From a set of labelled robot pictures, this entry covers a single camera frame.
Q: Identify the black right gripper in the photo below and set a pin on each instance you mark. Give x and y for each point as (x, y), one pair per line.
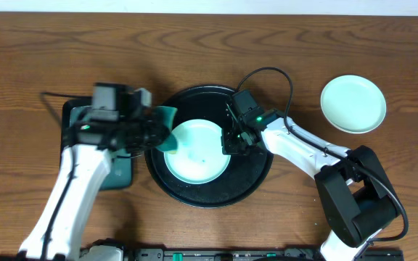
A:
(228, 146)

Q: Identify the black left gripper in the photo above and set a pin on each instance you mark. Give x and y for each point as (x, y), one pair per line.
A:
(154, 132)

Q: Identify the green yellow sponge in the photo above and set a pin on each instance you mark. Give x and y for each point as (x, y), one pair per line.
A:
(166, 116)

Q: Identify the mint green plate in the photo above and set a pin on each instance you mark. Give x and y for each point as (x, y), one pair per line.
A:
(199, 158)
(353, 104)

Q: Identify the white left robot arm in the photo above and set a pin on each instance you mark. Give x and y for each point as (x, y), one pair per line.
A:
(86, 162)

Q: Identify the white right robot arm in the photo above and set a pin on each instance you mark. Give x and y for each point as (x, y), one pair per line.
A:
(355, 193)

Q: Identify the round black tray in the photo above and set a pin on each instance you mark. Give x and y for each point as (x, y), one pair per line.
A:
(244, 174)

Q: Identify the dark green rectangular tray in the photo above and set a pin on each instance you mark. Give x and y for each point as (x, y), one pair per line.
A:
(121, 173)

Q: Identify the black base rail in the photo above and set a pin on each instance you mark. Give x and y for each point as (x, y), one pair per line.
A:
(230, 254)

